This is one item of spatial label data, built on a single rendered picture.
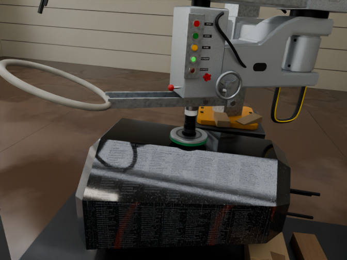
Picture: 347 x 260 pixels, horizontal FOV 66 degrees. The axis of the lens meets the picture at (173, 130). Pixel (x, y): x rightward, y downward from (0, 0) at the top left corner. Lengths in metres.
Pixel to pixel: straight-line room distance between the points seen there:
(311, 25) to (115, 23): 6.83
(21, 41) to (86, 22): 2.27
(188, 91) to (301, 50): 0.70
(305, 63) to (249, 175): 0.71
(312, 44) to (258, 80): 0.36
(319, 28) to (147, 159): 1.17
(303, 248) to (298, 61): 1.28
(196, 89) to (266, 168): 0.57
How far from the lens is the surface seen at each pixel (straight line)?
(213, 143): 1.60
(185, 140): 1.47
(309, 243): 2.29
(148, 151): 1.51
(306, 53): 1.71
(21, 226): 2.46
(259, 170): 1.52
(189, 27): 1.26
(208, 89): 1.38
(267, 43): 1.51
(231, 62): 1.41
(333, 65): 7.96
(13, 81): 1.15
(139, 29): 7.87
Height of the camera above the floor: 1.55
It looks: 23 degrees down
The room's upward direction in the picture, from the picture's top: 4 degrees clockwise
